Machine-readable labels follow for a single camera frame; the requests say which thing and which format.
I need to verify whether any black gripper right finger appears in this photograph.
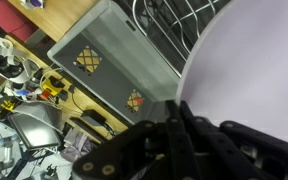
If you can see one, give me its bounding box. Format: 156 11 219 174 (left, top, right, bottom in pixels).
180 101 288 180

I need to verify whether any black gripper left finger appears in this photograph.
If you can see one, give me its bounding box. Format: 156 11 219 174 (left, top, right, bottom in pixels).
72 99 198 180

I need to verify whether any pink plate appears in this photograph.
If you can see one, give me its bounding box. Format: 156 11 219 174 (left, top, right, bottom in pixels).
175 0 288 149

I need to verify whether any black power adapter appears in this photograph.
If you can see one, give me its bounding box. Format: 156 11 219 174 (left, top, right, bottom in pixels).
80 109 107 127

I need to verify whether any wooden desk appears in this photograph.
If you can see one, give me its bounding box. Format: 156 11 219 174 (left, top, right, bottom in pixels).
3 33 132 144

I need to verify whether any tilted grey bin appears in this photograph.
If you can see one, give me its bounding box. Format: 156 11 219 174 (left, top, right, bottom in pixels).
7 111 62 153

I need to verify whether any grey plastic bin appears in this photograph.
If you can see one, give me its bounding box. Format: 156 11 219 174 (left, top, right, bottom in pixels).
47 0 182 126

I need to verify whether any yellow black tool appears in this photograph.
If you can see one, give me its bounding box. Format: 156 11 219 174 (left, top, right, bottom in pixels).
0 98 17 119

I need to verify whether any pinkish red stool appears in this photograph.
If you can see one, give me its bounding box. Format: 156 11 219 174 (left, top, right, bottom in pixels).
0 0 35 43

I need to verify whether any steel wire dish rack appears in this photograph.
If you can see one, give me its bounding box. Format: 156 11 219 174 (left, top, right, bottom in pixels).
115 0 233 79

